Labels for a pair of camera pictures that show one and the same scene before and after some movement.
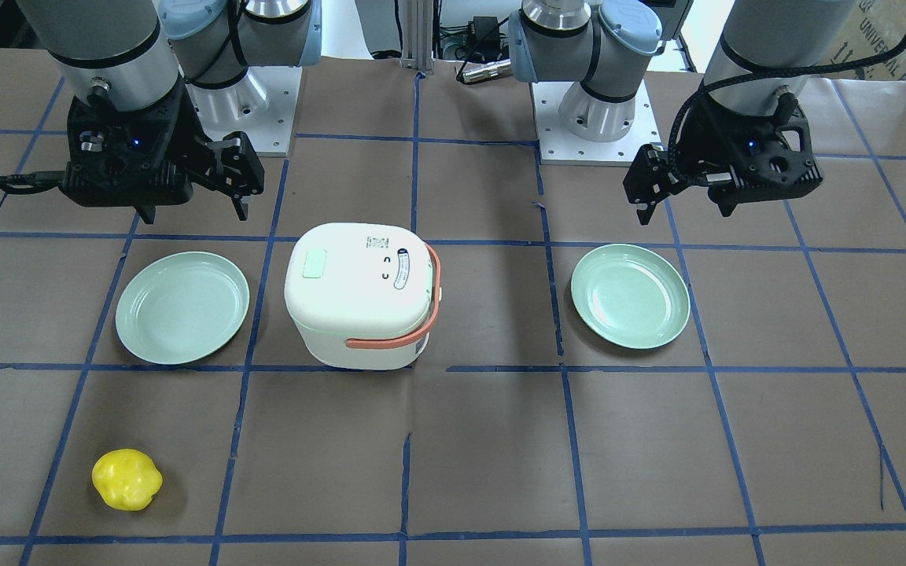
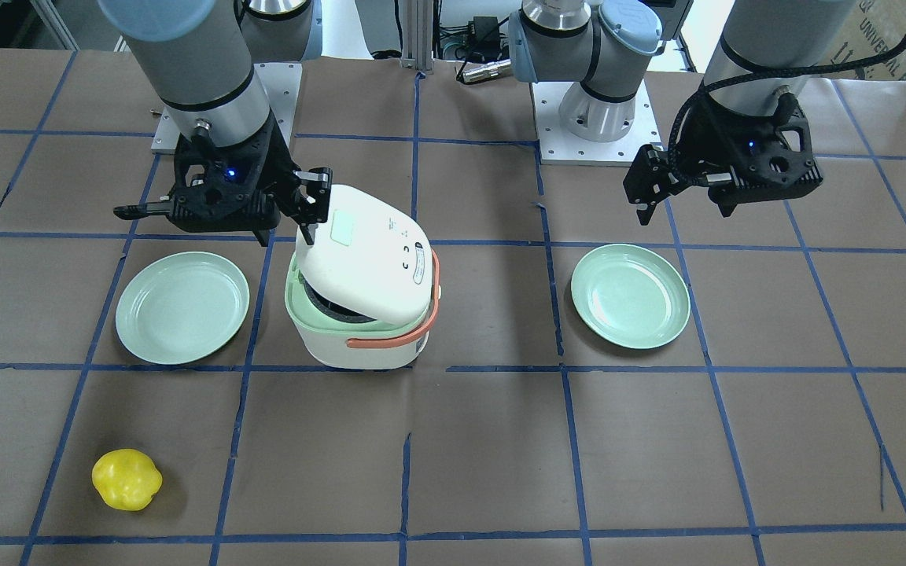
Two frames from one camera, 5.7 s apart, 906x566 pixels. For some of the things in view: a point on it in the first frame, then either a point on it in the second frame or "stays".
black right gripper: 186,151 → 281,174
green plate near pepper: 178,306 stays
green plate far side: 629,296 stays
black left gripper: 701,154 stays
